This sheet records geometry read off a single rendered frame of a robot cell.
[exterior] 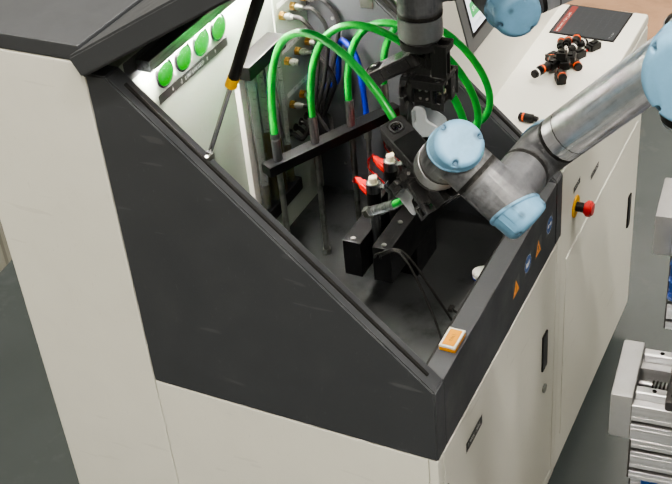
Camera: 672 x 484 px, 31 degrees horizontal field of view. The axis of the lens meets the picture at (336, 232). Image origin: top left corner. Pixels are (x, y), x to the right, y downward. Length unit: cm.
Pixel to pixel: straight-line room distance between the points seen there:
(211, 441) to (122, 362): 23
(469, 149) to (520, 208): 11
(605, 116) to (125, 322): 100
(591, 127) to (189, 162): 63
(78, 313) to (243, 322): 38
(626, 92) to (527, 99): 102
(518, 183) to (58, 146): 80
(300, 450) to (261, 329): 28
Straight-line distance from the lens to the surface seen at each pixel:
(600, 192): 290
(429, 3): 196
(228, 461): 239
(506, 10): 185
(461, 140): 171
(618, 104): 171
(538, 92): 274
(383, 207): 210
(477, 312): 215
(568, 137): 177
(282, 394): 217
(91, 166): 207
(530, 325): 251
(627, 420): 198
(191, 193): 197
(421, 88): 203
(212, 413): 231
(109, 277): 222
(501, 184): 173
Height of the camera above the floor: 233
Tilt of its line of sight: 36 degrees down
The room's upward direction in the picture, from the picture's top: 6 degrees counter-clockwise
